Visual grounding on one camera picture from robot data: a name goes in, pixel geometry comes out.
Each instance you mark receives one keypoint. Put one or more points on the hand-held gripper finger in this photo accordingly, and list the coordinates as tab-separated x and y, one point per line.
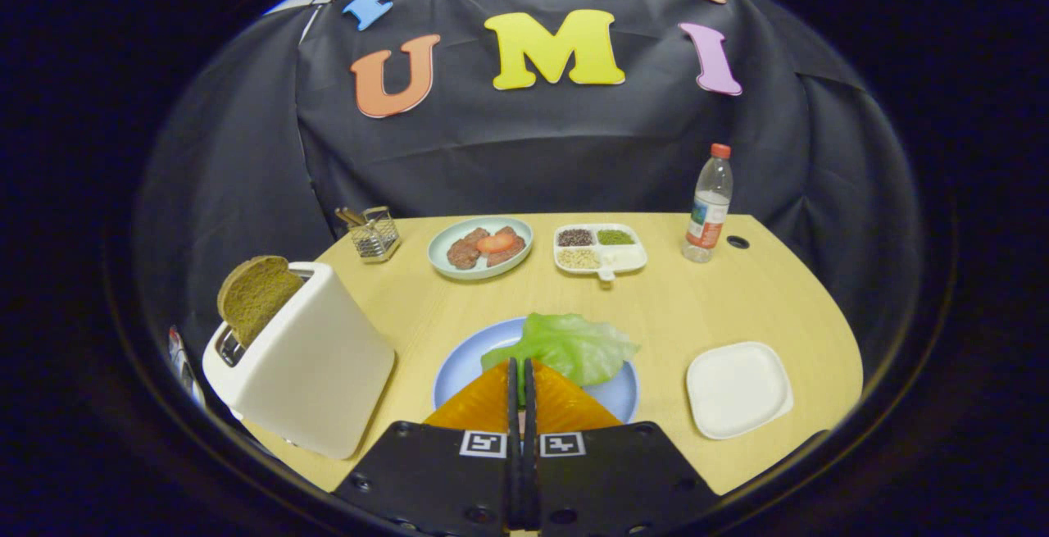
515	480
530	480

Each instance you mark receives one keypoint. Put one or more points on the green lettuce leaf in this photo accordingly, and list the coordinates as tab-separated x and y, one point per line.
574	348

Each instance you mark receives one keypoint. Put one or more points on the round brown bread slice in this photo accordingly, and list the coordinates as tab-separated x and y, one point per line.
258	295

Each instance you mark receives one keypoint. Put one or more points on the blue round plate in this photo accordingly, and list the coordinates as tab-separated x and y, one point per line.
463	365

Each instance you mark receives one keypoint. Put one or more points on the white toaster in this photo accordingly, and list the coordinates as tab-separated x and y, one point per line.
320	373

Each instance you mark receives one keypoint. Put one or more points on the white square plate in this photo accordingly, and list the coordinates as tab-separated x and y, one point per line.
737	389

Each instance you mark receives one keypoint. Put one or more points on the brown meat patty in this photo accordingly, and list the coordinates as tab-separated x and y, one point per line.
463	254
513	251

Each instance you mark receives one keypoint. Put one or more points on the pale green round plate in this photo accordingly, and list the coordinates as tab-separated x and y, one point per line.
439	260

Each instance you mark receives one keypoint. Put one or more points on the red tomato slice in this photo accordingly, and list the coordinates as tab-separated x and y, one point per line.
496	243

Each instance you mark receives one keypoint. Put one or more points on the white divided condiment dish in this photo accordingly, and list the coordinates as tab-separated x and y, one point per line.
627	258

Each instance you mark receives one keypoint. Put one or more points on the black backdrop cloth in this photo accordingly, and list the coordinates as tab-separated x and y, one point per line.
533	160

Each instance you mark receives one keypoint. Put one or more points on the clear bottle with red cap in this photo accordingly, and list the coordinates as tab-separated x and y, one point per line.
709	209

